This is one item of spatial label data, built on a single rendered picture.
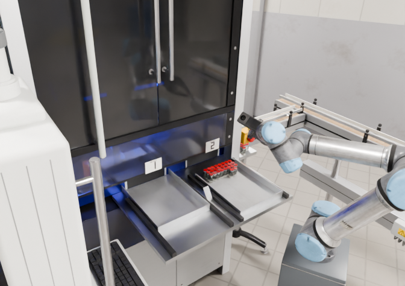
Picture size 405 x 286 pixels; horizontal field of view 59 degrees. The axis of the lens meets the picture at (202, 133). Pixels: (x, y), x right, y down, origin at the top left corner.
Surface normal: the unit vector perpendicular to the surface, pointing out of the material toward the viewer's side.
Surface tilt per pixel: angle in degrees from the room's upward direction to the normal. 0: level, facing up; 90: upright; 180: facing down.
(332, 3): 90
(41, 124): 0
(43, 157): 90
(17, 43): 90
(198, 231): 0
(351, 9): 90
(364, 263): 0
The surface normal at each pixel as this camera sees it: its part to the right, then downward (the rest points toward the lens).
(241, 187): 0.03, -0.88
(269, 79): -0.40, 0.41
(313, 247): -0.60, 0.45
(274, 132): 0.05, 0.02
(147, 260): 0.59, 0.39
